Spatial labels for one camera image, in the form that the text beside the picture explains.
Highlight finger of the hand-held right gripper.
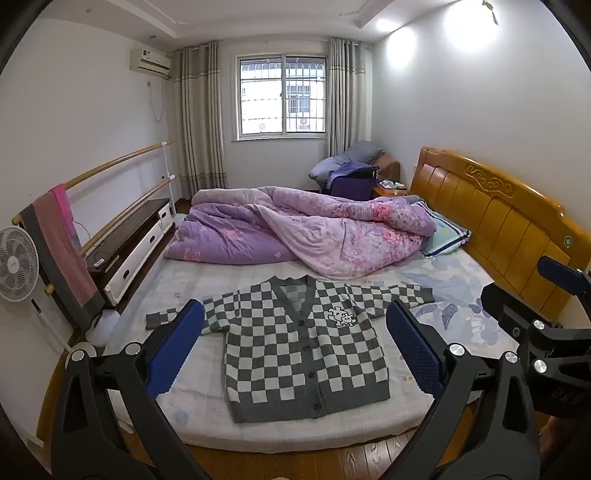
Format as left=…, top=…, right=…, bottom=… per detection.
left=480, top=281, right=551, bottom=339
left=537, top=255, right=591, bottom=300

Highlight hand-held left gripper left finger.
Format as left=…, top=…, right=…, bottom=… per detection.
left=50, top=299, right=213, bottom=480

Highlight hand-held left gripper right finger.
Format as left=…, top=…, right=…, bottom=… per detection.
left=385, top=299, right=541, bottom=480

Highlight grey white checkered cardigan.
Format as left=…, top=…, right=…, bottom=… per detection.
left=145, top=274, right=435, bottom=424

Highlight white floor appliance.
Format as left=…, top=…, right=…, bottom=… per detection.
left=88, top=308, right=122, bottom=348

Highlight wooden bed headboard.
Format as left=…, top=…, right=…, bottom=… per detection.
left=410, top=147, right=583, bottom=324

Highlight striped blue pillow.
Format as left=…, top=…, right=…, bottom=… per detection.
left=419, top=213, right=472, bottom=258

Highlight dark white tv cabinet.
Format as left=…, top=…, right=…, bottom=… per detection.
left=85, top=198, right=176, bottom=308

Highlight wooden nightstand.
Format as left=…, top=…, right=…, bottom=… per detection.
left=373, top=180, right=411, bottom=199

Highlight purple floral duvet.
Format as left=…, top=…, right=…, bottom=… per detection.
left=165, top=185, right=437, bottom=281

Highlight dark grey towel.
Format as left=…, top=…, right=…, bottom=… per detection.
left=21, top=191, right=107, bottom=330

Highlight pink towel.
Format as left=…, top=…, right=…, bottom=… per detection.
left=48, top=185, right=93, bottom=308

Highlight white standing fan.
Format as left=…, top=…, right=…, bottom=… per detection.
left=0, top=226, right=40, bottom=303

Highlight pale blue pillow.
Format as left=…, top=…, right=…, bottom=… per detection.
left=308, top=157, right=352, bottom=190

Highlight grey pillow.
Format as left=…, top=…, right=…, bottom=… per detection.
left=344, top=142, right=386, bottom=164

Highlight grey beige striped curtain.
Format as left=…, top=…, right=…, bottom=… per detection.
left=327, top=37, right=374, bottom=160
left=172, top=41, right=228, bottom=192

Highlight white framed window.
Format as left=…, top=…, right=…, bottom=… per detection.
left=235, top=54, right=328, bottom=141

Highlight wooden wall bar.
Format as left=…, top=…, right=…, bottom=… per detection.
left=11, top=141, right=174, bottom=222
left=44, top=174, right=182, bottom=294

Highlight white bar post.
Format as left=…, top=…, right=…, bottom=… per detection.
left=159, top=143, right=178, bottom=217

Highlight air conditioner cable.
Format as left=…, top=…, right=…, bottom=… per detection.
left=147, top=80, right=166, bottom=123

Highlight white wall air conditioner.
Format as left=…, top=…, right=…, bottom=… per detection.
left=130, top=47, right=172, bottom=79

